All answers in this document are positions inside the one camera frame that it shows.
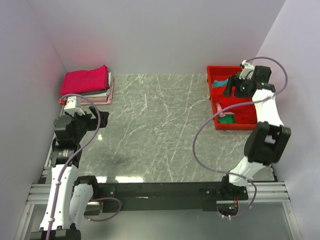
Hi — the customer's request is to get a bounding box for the folded light pink t-shirt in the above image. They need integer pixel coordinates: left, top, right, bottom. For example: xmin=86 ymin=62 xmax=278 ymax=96
xmin=79 ymin=76 xmax=115 ymax=106

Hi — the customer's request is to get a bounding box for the green t-shirt in bin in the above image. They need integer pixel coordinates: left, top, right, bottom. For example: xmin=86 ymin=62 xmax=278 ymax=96
xmin=214 ymin=85 xmax=241 ymax=124

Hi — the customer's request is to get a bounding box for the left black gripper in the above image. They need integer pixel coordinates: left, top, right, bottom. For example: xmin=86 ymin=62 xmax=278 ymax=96
xmin=67 ymin=105 xmax=109 ymax=143

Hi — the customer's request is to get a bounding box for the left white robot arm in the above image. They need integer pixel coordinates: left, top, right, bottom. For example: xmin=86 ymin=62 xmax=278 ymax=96
xmin=29 ymin=106 xmax=109 ymax=240

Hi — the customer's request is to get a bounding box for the pink t-shirt in bin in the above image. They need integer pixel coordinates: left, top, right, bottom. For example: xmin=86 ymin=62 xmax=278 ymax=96
xmin=215 ymin=103 xmax=234 ymax=118

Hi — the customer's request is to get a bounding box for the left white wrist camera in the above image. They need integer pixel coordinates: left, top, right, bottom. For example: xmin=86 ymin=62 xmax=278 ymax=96
xmin=59 ymin=96 xmax=84 ymax=115

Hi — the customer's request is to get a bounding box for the light blue t-shirt in bin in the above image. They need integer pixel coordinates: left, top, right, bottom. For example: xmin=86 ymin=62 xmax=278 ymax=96
xmin=212 ymin=79 xmax=228 ymax=88

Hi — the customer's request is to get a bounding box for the red t-shirt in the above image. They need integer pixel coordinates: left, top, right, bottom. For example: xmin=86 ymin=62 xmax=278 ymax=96
xmin=211 ymin=88 xmax=257 ymax=124

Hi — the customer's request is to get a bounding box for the aluminium frame rail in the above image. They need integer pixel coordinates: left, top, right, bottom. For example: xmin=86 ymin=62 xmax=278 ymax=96
xmin=26 ymin=166 xmax=290 ymax=205

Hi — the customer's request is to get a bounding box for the red plastic bin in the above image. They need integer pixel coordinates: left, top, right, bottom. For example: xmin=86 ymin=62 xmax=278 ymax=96
xmin=206 ymin=65 xmax=257 ymax=131

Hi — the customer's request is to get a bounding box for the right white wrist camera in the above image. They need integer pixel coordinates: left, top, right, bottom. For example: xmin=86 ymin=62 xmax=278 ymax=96
xmin=239 ymin=60 xmax=255 ymax=80

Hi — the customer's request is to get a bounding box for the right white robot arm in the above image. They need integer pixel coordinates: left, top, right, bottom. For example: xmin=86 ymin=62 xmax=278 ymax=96
xmin=219 ymin=62 xmax=292 ymax=200

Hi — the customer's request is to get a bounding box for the folded magenta t-shirt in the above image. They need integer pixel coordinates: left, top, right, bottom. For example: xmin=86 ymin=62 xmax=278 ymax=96
xmin=60 ymin=65 xmax=108 ymax=96

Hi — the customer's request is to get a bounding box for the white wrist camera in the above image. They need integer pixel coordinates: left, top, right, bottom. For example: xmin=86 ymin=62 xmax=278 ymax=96
xmin=59 ymin=96 xmax=84 ymax=115
xmin=239 ymin=60 xmax=255 ymax=80

